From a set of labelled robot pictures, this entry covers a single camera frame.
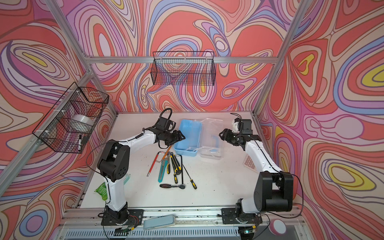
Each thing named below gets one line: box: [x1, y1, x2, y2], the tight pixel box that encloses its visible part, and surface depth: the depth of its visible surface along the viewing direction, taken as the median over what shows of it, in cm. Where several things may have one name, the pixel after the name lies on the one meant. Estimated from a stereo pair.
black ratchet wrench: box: [159, 183, 186, 190], surface depth 84 cm
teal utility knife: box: [157, 157, 169, 183], surface depth 92 cm
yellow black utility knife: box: [170, 154, 182, 175], surface depth 93 cm
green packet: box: [94, 182, 108, 201], surface depth 82 cm
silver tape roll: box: [71, 114, 94, 126], surface depth 75 cm
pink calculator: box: [243, 153, 259, 174], surface depth 93 cm
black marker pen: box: [78, 135, 82, 152], surface depth 73 cm
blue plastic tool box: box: [174, 118, 224, 160], surface depth 101 cm
